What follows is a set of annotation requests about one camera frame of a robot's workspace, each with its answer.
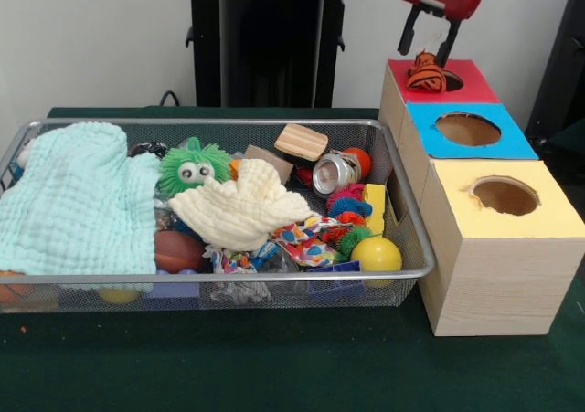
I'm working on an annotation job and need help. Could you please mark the orange striped tiger plush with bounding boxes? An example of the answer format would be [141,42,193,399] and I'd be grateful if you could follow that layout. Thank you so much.
[406,51,452,92]

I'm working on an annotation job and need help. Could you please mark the cream cloth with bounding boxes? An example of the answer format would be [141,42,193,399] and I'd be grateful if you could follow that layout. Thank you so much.
[167,158,321,253]

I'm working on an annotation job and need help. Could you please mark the green spiky puffer toy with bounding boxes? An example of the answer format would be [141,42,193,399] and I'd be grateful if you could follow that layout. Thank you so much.
[157,136,234,192]

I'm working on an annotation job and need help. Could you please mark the clear mesh bin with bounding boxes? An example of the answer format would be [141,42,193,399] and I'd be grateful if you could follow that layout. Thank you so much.
[0,118,438,315]

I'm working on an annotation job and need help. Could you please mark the wooden box with three holes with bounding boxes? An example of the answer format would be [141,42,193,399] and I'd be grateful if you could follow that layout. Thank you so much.
[378,58,585,338]

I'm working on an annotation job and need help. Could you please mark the red ball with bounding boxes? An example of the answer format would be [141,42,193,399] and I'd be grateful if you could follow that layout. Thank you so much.
[343,146,372,180]

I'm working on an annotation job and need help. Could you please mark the black chair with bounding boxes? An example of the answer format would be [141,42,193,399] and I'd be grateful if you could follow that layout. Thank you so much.
[525,0,585,157]

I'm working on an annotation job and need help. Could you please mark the striped wooden block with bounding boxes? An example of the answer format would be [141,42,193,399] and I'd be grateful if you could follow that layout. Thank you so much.
[274,122,330,163]

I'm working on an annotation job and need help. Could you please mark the silver metal cup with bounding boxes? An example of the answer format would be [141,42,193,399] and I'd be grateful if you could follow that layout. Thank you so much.
[312,152,363,199]

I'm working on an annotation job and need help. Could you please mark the yellow foam block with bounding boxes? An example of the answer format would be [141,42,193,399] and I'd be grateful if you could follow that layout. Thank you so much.
[362,183,387,235]

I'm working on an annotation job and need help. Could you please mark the rainbow spiky caterpillar toy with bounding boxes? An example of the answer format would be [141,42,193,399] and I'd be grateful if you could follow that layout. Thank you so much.
[322,182,374,253]

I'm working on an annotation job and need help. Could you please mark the brown cardboard piece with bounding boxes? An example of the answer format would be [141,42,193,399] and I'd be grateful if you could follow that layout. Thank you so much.
[244,144,294,185]

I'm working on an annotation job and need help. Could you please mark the yellow ball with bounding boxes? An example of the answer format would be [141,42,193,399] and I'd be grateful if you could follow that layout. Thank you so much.
[350,237,404,288]

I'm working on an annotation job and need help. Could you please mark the polka dot cloth toy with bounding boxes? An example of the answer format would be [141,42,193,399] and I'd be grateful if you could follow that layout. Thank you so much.
[271,215,348,268]

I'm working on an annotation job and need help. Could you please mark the blue building block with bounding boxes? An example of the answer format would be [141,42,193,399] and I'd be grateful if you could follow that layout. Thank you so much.
[305,259,365,274]

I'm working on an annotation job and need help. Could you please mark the clear plastic bottle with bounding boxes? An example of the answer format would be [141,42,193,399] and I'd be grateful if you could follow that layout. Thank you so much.
[258,247,301,274]

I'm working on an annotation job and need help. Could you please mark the brown toy football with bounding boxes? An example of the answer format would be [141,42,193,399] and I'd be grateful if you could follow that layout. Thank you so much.
[154,229,207,272]

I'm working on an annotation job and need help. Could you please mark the dark green table cloth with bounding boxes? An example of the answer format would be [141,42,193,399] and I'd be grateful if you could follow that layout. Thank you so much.
[0,105,585,412]

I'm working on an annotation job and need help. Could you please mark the mint green cloth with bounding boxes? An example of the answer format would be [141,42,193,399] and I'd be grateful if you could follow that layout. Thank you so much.
[0,121,161,276]

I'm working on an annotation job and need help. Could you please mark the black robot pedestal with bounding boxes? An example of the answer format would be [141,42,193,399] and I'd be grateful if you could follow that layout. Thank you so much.
[175,0,369,108]

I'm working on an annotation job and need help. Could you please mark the black cable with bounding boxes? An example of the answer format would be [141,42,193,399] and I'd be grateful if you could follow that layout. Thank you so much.
[159,90,197,108]

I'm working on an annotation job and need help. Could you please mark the multicolour rope knot toy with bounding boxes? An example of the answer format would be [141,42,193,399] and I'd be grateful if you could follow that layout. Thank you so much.
[203,245,260,274]

